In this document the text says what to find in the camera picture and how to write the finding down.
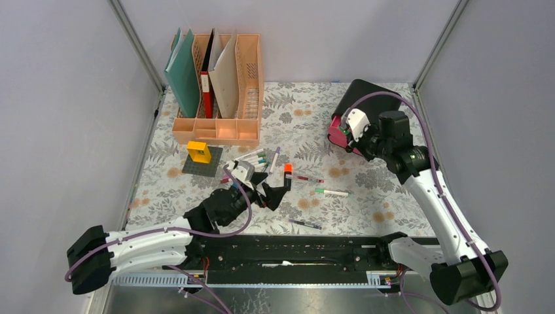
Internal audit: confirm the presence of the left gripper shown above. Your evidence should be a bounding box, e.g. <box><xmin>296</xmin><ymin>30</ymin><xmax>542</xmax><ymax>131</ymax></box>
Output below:
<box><xmin>221</xmin><ymin>172</ymin><xmax>288</xmax><ymax>227</ymax></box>

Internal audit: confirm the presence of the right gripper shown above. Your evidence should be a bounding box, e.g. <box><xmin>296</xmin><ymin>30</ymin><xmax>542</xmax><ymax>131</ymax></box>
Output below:
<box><xmin>346</xmin><ymin>122</ymin><xmax>391</xmax><ymax>162</ymax></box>

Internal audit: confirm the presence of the orange cap black highlighter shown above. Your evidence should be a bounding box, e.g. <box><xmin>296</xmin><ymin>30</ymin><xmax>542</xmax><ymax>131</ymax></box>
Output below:
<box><xmin>283</xmin><ymin>164</ymin><xmax>293</xmax><ymax>191</ymax></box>

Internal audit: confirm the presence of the black pink drawer box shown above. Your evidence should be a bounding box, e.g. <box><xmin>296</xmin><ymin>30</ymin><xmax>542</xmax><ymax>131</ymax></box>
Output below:
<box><xmin>327</xmin><ymin>79</ymin><xmax>402</xmax><ymax>157</ymax></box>

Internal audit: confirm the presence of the red binder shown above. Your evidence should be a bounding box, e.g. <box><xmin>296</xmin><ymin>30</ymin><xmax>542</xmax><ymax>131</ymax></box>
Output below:
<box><xmin>200</xmin><ymin>28</ymin><xmax>215</xmax><ymax>118</ymax></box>

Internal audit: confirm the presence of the beige kraft notebook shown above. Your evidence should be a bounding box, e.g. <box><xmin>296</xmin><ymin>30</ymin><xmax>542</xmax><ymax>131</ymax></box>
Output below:
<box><xmin>208</xmin><ymin>28</ymin><xmax>239</xmax><ymax>119</ymax></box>

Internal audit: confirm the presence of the teal folder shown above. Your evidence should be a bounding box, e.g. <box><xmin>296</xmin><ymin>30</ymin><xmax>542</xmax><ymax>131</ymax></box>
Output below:
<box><xmin>164</xmin><ymin>28</ymin><xmax>200</xmax><ymax>118</ymax></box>

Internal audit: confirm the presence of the green cap black highlighter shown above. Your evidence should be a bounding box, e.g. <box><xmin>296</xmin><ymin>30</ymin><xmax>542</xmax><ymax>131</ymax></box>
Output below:
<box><xmin>338</xmin><ymin>125</ymin><xmax>350</xmax><ymax>135</ymax></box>

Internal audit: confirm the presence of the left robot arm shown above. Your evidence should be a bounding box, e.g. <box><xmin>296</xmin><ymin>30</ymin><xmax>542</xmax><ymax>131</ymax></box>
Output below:
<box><xmin>64</xmin><ymin>172</ymin><xmax>292</xmax><ymax>295</ymax></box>

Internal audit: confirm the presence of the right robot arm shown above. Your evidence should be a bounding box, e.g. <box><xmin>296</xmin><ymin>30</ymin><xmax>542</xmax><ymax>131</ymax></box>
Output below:
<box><xmin>346</xmin><ymin>109</ymin><xmax>508</xmax><ymax>305</ymax></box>

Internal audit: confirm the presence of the dark red pen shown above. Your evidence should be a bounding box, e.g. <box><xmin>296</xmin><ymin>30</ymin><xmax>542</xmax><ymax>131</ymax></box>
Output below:
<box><xmin>290</xmin><ymin>175</ymin><xmax>325</xmax><ymax>183</ymax></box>

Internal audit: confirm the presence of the white marker black cap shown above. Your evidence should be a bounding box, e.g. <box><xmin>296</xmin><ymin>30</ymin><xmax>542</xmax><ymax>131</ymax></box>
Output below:
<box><xmin>235</xmin><ymin>148</ymin><xmax>264</xmax><ymax>160</ymax></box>

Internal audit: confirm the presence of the white purple marker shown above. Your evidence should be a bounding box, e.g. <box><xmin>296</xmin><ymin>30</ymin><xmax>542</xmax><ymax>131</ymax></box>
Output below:
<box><xmin>268</xmin><ymin>147</ymin><xmax>281</xmax><ymax>174</ymax></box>

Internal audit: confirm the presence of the purple pen near front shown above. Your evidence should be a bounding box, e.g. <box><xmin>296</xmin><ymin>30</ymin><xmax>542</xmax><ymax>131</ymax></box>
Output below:
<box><xmin>288</xmin><ymin>219</ymin><xmax>323</xmax><ymax>230</ymax></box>

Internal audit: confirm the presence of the orange plastic file organizer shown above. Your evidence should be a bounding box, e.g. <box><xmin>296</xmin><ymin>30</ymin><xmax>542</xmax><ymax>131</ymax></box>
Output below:
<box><xmin>172</xmin><ymin>34</ymin><xmax>264</xmax><ymax>146</ymax></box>

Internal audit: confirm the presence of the floral table mat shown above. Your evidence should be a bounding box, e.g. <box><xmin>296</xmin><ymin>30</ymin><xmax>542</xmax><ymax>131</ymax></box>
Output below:
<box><xmin>126</xmin><ymin>82</ymin><xmax>433</xmax><ymax>236</ymax></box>

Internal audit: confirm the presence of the yellow block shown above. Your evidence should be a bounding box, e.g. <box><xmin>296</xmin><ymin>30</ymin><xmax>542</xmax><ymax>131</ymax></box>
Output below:
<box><xmin>187</xmin><ymin>141</ymin><xmax>212</xmax><ymax>164</ymax></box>

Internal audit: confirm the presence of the grey baseplate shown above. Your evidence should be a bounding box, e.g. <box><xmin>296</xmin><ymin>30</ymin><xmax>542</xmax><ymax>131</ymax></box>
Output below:
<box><xmin>181</xmin><ymin>146</ymin><xmax>223</xmax><ymax>177</ymax></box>

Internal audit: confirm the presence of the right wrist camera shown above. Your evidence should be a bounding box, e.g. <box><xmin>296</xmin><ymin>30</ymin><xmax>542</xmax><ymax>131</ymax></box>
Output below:
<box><xmin>342</xmin><ymin>109</ymin><xmax>370</xmax><ymax>142</ymax></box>

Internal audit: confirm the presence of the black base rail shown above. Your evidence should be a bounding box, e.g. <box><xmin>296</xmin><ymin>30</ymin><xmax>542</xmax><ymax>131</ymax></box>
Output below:
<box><xmin>119</xmin><ymin>232</ymin><xmax>435</xmax><ymax>286</ymax></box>

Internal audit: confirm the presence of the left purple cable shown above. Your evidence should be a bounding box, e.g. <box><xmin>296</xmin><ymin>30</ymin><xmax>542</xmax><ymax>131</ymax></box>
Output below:
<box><xmin>63</xmin><ymin>166</ymin><xmax>253</xmax><ymax>314</ymax></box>

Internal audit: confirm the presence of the purple cable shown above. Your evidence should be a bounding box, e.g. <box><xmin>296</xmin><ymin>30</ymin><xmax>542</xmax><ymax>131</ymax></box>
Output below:
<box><xmin>346</xmin><ymin>91</ymin><xmax>503</xmax><ymax>314</ymax></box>
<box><xmin>63</xmin><ymin>166</ymin><xmax>253</xmax><ymax>314</ymax></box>

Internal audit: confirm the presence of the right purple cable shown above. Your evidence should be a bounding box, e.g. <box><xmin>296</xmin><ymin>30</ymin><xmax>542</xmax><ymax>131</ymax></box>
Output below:
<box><xmin>346</xmin><ymin>91</ymin><xmax>503</xmax><ymax>314</ymax></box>

